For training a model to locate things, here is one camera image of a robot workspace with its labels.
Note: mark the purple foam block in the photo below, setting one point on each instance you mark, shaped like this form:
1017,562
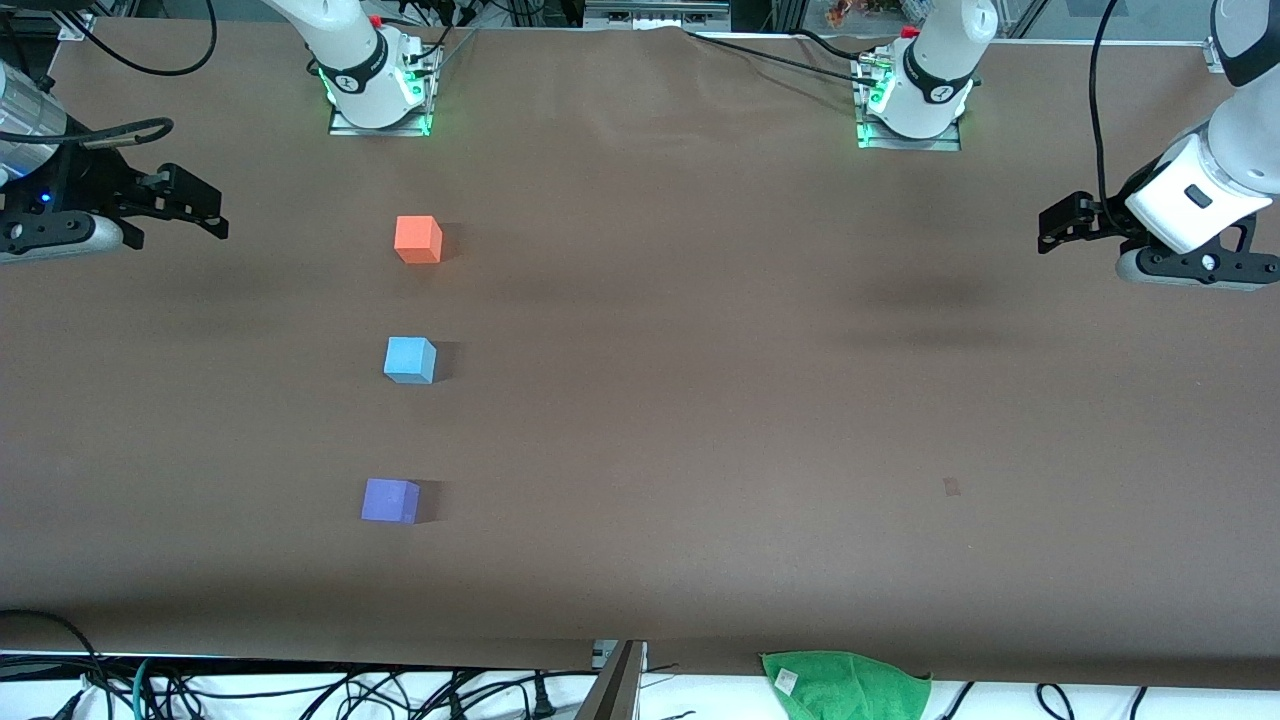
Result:
388,500

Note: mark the brown table cover sheet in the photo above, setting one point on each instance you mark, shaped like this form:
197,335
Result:
650,450

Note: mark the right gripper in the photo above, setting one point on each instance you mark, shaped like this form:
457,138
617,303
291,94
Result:
88,186

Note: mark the orange foam block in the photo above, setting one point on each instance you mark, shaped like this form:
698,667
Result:
415,240

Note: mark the blue foam block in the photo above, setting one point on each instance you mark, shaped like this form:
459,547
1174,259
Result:
408,358

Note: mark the green cloth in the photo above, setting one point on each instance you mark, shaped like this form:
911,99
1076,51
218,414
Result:
850,690

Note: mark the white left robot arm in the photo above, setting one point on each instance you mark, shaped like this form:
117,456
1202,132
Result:
930,60

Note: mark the aluminium frame rail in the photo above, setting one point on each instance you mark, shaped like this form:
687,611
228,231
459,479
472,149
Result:
655,12

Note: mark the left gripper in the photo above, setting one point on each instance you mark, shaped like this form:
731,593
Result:
1108,217

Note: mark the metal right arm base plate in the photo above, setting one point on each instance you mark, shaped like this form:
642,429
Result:
425,110

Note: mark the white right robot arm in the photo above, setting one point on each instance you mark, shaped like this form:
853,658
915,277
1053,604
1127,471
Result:
350,50

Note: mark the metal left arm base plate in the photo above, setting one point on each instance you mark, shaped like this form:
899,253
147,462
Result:
945,140

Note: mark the grey metal post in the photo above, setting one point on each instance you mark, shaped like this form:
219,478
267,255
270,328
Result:
615,690

